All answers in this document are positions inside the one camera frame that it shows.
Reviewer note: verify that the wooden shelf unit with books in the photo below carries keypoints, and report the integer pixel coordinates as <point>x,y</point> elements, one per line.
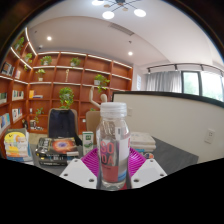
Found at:
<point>53,76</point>

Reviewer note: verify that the round recessed ceiling light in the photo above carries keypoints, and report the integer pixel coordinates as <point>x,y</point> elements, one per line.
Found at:
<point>49,38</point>
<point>130,53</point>

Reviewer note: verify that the large white wall socket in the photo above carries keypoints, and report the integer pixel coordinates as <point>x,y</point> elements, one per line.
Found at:
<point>209,136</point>

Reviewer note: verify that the small white wall socket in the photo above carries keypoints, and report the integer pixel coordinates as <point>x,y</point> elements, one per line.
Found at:
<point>130,112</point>

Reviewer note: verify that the branched ceiling lamp round bulbs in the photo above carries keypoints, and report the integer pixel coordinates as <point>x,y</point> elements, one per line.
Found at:
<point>120,3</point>

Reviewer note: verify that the round printed sticker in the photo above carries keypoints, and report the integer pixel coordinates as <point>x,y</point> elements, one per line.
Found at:
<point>149,155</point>

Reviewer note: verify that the clear plastic bottle white cap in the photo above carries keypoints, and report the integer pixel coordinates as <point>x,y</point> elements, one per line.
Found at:
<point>112,146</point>

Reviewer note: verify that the wooden artist mannequin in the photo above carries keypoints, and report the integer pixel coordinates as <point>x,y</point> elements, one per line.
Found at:
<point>103,98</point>

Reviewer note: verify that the dark upholstered chair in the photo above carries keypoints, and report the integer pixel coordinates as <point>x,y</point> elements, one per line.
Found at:
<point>61,125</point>

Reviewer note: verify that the white partition with dark top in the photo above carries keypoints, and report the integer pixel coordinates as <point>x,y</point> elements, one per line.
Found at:
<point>166,120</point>

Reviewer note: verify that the grey curtain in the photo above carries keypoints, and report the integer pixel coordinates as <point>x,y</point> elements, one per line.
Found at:
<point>163,81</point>

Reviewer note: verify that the window with dark frame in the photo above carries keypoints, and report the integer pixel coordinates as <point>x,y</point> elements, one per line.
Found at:
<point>206,85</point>

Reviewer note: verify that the green and white carton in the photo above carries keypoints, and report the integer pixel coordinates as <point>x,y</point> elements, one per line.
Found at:
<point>88,141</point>

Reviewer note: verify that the ceiling air vent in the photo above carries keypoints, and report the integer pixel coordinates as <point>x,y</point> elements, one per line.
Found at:
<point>121,29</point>

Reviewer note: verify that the black track light rail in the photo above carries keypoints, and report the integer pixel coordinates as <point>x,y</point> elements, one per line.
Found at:
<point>186,66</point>

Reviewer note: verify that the stack of colourful books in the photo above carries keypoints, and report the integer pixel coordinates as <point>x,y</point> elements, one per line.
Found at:
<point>16,146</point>

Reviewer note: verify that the stack of white books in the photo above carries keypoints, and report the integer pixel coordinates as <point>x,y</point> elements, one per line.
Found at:
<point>143,141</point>

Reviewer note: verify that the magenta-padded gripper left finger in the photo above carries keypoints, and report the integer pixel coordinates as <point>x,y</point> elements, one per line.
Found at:
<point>77,171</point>

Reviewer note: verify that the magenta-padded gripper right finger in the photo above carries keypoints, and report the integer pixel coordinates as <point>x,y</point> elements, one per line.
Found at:
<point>149,171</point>

